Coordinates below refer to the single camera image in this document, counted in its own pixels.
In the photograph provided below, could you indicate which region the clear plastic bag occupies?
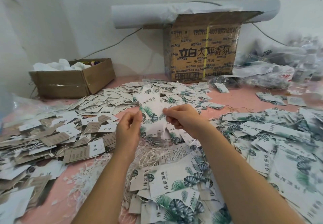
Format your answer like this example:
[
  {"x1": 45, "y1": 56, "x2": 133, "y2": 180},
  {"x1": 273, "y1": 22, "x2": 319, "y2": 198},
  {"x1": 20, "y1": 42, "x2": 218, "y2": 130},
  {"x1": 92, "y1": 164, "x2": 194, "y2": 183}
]
[{"x1": 10, "y1": 95, "x2": 53, "y2": 118}]

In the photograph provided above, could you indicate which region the person's left hand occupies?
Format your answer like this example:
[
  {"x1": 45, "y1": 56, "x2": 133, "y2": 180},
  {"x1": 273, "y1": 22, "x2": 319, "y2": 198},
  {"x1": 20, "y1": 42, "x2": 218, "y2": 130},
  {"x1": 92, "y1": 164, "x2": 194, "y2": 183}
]
[{"x1": 115, "y1": 109, "x2": 144, "y2": 162}]

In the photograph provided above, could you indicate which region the pile of brown white tags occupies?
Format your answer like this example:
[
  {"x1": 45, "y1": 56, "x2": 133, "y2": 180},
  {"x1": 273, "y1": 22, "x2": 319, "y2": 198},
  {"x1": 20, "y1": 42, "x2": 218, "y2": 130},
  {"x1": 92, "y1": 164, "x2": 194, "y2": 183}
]
[{"x1": 0, "y1": 108, "x2": 119, "y2": 224}]

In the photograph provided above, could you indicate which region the black cable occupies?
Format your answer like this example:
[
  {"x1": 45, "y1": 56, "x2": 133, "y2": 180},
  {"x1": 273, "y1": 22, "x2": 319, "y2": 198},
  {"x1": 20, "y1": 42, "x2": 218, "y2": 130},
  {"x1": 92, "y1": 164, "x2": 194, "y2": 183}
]
[{"x1": 76, "y1": 27, "x2": 143, "y2": 61}]

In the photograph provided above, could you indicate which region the single white leaf print tag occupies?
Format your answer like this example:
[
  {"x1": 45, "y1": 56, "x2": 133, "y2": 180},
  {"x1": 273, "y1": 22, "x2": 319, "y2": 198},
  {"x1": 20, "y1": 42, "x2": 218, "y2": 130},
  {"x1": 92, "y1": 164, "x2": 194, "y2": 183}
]
[{"x1": 132, "y1": 92, "x2": 170, "y2": 136}]

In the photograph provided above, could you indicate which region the person's right hand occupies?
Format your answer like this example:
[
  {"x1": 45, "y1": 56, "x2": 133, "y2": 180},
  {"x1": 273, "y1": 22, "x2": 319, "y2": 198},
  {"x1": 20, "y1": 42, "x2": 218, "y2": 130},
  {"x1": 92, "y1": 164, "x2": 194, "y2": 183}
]
[{"x1": 163, "y1": 104, "x2": 215, "y2": 141}]

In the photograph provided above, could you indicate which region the white crumpled material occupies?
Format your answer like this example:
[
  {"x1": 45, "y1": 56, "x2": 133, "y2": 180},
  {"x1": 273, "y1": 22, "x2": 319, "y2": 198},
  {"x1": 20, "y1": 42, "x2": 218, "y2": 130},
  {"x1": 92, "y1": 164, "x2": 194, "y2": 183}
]
[{"x1": 32, "y1": 58, "x2": 93, "y2": 72}]

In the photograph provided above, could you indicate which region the person's left forearm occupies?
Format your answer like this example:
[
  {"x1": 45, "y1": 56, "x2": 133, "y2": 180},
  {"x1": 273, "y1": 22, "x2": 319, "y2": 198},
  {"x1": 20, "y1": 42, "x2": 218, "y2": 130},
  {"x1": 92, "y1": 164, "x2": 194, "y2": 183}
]
[{"x1": 72, "y1": 153, "x2": 137, "y2": 224}]

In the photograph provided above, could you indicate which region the large printed cardboard box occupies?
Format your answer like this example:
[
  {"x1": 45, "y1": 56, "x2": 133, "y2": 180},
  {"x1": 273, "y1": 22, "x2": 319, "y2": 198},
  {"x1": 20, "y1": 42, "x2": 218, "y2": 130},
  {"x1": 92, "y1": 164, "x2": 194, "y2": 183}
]
[{"x1": 163, "y1": 11, "x2": 263, "y2": 84}]

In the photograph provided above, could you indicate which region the heap of clear plastic bags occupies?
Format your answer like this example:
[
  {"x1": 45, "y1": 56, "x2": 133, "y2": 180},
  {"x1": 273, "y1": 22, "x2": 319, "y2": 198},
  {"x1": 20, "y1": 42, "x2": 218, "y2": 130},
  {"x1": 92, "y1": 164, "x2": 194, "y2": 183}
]
[{"x1": 232, "y1": 35, "x2": 323, "y2": 96}]

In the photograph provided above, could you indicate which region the person's right forearm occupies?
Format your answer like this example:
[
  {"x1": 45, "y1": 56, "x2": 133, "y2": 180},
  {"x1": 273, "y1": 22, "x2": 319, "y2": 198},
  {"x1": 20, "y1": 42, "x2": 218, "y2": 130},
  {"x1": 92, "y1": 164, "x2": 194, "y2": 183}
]
[{"x1": 197, "y1": 128, "x2": 306, "y2": 224}]

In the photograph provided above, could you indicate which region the heap of small tags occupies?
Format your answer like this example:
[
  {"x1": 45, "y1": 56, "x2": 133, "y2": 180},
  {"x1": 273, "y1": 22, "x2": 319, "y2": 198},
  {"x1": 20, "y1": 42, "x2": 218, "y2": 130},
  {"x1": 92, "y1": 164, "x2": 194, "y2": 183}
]
[{"x1": 63, "y1": 79, "x2": 225, "y2": 116}]

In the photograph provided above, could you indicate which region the pile of green leaf tags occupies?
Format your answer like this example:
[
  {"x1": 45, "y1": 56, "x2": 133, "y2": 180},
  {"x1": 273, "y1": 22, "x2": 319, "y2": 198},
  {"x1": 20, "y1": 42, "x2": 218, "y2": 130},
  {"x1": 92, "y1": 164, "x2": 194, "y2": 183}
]
[{"x1": 127, "y1": 106, "x2": 323, "y2": 224}]

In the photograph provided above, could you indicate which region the pile of white strings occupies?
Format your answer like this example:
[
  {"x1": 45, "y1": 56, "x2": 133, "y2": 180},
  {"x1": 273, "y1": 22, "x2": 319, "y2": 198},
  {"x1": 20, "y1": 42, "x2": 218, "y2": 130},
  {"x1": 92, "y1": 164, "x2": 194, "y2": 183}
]
[{"x1": 66, "y1": 141, "x2": 157, "y2": 217}]

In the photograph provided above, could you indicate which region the small open cardboard box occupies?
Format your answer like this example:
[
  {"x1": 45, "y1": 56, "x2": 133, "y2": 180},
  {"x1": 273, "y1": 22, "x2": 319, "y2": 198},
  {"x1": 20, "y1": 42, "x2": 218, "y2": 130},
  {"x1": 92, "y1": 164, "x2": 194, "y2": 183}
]
[{"x1": 29, "y1": 58, "x2": 116, "y2": 99}]

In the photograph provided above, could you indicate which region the white roll in plastic wrap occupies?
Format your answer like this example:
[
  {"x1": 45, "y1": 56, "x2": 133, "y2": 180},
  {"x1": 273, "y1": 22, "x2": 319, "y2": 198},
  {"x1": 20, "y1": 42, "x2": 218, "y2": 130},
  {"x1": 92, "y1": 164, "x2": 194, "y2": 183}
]
[{"x1": 111, "y1": 0, "x2": 281, "y2": 29}]

